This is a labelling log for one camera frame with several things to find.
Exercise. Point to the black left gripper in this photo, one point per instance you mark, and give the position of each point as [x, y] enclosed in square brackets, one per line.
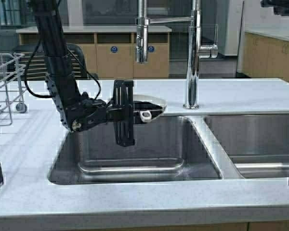
[86, 112]

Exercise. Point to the white frying pan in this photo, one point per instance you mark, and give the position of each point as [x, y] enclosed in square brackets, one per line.
[147, 108]

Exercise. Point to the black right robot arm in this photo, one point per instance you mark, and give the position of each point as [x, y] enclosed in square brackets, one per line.
[281, 7]

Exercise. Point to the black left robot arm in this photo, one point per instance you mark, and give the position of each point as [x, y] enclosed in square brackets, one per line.
[61, 82]

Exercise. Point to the wooden background counter cabinet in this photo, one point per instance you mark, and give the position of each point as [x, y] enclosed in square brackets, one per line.
[109, 51]

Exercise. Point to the stainless steel double sink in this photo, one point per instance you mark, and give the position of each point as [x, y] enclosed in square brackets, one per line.
[178, 148]

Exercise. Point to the black office chair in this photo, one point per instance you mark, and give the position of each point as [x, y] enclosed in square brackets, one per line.
[38, 67]

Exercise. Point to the wooden right side cabinet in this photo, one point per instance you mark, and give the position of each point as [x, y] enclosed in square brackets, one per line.
[265, 57]

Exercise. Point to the wire dish rack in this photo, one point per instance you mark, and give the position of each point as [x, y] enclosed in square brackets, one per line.
[11, 87]

